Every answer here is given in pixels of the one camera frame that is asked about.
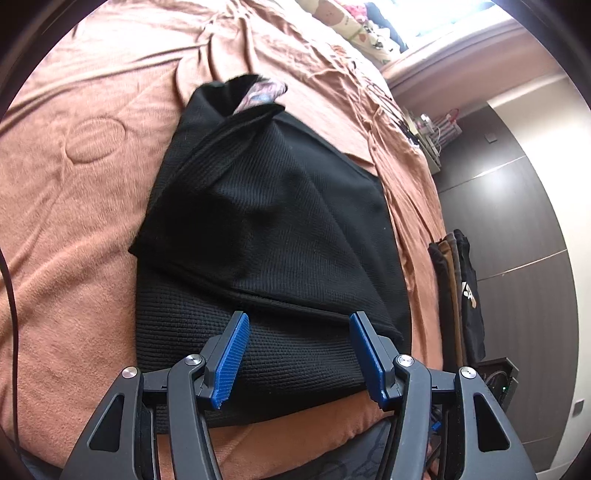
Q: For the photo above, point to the dark wardrobe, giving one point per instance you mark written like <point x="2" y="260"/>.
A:
<point x="517" y="230"/>

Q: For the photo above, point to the printed window seat cushion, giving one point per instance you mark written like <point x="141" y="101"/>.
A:
<point x="355" y="32"/>

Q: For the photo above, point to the stack of folded dark clothes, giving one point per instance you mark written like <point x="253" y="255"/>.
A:
<point x="461" y="300"/>

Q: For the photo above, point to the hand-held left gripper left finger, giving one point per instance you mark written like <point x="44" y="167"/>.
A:
<point x="231" y="364"/>

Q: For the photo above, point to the bed with brown blanket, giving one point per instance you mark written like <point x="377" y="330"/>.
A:
<point x="83" y="207"/>

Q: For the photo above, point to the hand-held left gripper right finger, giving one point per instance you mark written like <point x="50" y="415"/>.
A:
<point x="367" y="364"/>

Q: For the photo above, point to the cream nightstand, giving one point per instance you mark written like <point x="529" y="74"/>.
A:
<point x="431" y="152"/>

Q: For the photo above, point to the person's left leg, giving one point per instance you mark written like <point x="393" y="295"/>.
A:
<point x="341" y="457"/>

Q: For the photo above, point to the dark clothes pile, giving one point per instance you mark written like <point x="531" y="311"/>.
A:
<point x="383" y="18"/>

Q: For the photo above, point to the black t-shirt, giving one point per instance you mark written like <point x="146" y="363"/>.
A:
<point x="277" y="221"/>

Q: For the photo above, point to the pink curtain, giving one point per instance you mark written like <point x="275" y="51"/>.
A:
<point x="461" y="55"/>

